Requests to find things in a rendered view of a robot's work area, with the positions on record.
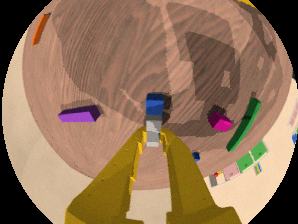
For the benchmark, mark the green rod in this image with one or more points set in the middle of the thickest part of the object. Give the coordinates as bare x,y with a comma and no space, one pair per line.
245,124

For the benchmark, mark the magenta rod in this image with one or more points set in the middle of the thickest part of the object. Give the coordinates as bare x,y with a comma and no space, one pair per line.
219,122

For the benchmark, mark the orange rod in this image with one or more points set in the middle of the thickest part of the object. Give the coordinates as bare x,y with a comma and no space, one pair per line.
39,29

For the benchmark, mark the small blue cube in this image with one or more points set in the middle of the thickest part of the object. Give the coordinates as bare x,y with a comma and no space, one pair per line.
154,104
196,156

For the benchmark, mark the grey rectangular bar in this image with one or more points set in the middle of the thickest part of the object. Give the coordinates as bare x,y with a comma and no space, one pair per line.
153,128

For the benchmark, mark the purple rod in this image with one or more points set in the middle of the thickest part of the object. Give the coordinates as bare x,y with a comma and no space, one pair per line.
81,114

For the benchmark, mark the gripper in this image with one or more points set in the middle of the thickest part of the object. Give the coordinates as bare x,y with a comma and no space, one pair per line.
107,198

